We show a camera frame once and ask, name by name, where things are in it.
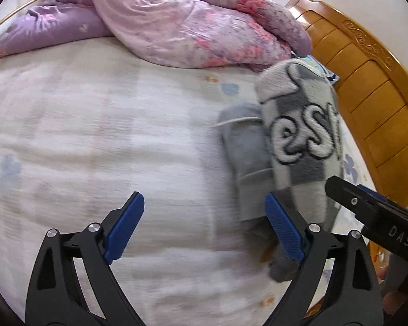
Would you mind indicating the folded grey pants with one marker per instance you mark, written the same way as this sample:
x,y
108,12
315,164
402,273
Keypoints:
x,y
244,149

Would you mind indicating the purple floral quilt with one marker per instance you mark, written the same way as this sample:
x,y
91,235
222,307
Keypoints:
x,y
173,23

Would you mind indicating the grey white checkered cardigan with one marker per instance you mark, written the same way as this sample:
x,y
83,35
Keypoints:
x,y
302,108

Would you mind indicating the person's right hand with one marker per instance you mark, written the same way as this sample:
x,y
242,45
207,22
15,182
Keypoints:
x,y
396,305

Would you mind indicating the white patterned bed sheet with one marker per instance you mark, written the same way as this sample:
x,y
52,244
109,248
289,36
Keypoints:
x,y
88,125

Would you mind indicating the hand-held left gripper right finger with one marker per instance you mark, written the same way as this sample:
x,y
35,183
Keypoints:
x,y
285,231

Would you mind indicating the wooden bed headboard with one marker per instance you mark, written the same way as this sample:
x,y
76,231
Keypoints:
x,y
377,91

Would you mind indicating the blue bordered pillow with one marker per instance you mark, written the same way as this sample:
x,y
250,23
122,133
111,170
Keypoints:
x,y
314,62

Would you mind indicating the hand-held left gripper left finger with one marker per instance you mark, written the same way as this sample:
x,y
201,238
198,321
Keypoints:
x,y
125,224

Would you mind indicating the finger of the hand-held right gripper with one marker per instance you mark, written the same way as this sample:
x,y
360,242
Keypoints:
x,y
374,195
346,193

